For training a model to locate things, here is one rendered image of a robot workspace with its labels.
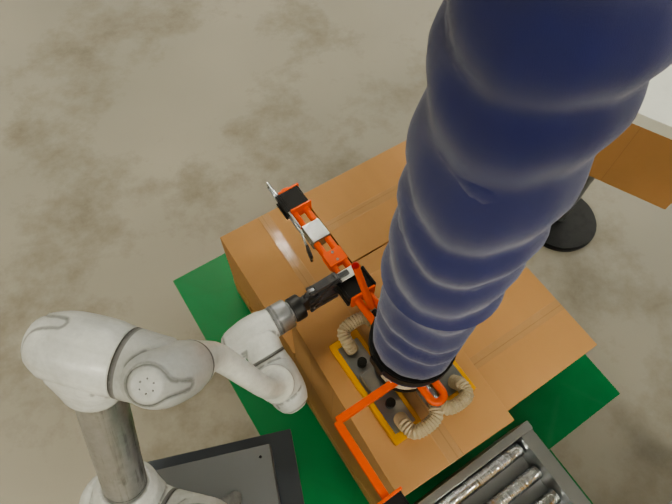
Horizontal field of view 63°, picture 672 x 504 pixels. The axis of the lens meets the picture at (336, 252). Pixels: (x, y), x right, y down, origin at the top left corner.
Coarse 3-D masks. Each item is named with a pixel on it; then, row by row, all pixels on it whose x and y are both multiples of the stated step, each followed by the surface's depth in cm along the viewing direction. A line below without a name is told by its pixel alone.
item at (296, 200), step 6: (294, 186) 173; (282, 192) 172; (288, 192) 172; (294, 192) 172; (300, 192) 172; (282, 198) 171; (288, 198) 171; (294, 198) 171; (300, 198) 171; (306, 198) 171; (288, 204) 170; (294, 204) 170; (300, 204) 170; (306, 204) 171; (294, 210) 169; (300, 210) 171
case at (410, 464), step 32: (320, 320) 168; (320, 352) 163; (320, 384) 177; (352, 384) 159; (480, 384) 160; (448, 416) 155; (480, 416) 155; (384, 448) 151; (416, 448) 151; (448, 448) 151; (384, 480) 152; (416, 480) 147
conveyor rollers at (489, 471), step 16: (512, 448) 190; (496, 464) 187; (464, 480) 186; (480, 480) 184; (512, 480) 186; (528, 480) 184; (448, 496) 182; (464, 496) 182; (496, 496) 183; (512, 496) 182; (544, 496) 183
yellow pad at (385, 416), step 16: (352, 336) 164; (336, 352) 162; (368, 352) 162; (352, 368) 159; (368, 368) 159; (384, 400) 155; (400, 400) 155; (384, 416) 153; (416, 416) 153; (400, 432) 151
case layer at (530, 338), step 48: (336, 192) 239; (384, 192) 239; (240, 240) 227; (288, 240) 227; (336, 240) 228; (384, 240) 228; (240, 288) 258; (288, 288) 217; (528, 288) 219; (288, 336) 207; (480, 336) 209; (528, 336) 209; (576, 336) 210; (528, 384) 201; (336, 432) 209
